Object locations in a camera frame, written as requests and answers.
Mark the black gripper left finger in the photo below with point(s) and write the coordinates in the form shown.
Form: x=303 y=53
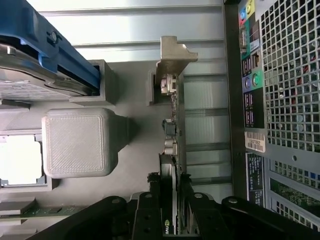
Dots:
x=147 y=215

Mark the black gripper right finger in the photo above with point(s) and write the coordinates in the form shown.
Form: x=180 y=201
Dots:
x=240 y=210

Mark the black service label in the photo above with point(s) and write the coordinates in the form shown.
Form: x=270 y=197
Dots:
x=255 y=180

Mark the barcode sticker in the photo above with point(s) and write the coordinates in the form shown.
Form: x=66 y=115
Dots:
x=256 y=141

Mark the grey printed parts rack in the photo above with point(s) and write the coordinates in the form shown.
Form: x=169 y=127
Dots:
x=75 y=142

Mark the green RAM stick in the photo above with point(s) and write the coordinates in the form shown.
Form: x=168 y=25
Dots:
x=42 y=211

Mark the black open PC case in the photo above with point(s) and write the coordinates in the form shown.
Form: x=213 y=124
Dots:
x=287 y=100

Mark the CPU chip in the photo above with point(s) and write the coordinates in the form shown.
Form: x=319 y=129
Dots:
x=17 y=160

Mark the silver hard disk drive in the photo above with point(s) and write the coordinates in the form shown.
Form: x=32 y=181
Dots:
x=22 y=82

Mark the blue disk caddy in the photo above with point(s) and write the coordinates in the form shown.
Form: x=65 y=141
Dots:
x=27 y=22

